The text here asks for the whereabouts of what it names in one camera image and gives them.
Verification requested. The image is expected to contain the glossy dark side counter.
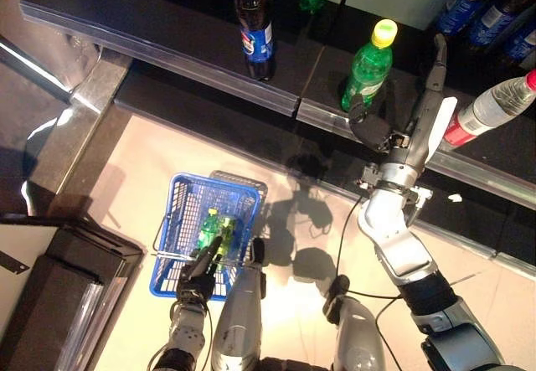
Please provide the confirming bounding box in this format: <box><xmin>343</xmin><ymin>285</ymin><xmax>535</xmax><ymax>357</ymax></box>
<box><xmin>0</xmin><ymin>31</ymin><xmax>135</xmax><ymax>221</ymax></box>

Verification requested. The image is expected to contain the clear water bottle red cap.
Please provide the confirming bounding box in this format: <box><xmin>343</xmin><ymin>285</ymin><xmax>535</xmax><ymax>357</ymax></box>
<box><xmin>442</xmin><ymin>68</ymin><xmax>536</xmax><ymax>147</ymax></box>

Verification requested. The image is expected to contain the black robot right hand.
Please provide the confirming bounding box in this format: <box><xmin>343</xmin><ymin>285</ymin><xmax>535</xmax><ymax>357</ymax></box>
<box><xmin>348</xmin><ymin>32</ymin><xmax>448</xmax><ymax>167</ymax></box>

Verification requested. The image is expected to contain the blue plastic shopping basket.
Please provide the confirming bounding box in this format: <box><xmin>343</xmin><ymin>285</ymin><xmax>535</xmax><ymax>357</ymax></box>
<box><xmin>149</xmin><ymin>172</ymin><xmax>268</xmax><ymax>301</ymax></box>

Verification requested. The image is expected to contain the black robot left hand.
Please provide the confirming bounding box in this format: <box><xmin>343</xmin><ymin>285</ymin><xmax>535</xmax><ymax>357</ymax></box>
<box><xmin>175</xmin><ymin>234</ymin><xmax>225</xmax><ymax>305</ymax></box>

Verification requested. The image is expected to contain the silver robot right leg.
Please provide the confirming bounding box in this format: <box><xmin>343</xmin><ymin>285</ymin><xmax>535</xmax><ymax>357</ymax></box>
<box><xmin>322</xmin><ymin>273</ymin><xmax>386</xmax><ymax>371</ymax></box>

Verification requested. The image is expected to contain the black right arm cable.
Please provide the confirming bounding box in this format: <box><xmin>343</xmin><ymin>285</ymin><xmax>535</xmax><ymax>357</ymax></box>
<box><xmin>336</xmin><ymin>194</ymin><xmax>410</xmax><ymax>371</ymax></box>

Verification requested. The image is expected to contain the silver robot left leg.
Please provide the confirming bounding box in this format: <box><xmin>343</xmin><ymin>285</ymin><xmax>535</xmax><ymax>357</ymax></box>
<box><xmin>211</xmin><ymin>236</ymin><xmax>269</xmax><ymax>371</ymax></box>

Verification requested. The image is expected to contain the silver robot leg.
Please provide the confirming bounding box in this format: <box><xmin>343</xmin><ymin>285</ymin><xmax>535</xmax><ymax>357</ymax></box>
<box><xmin>322</xmin><ymin>273</ymin><xmax>386</xmax><ymax>371</ymax></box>
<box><xmin>211</xmin><ymin>236</ymin><xmax>269</xmax><ymax>371</ymax></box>

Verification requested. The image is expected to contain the Pepsi cola bottle blue cap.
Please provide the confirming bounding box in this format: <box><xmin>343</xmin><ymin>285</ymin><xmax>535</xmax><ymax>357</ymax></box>
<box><xmin>232</xmin><ymin>0</ymin><xmax>278</xmax><ymax>82</ymax></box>

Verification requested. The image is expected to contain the black cabinet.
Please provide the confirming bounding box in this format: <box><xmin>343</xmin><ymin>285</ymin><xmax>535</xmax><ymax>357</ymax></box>
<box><xmin>0</xmin><ymin>214</ymin><xmax>146</xmax><ymax>371</ymax></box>

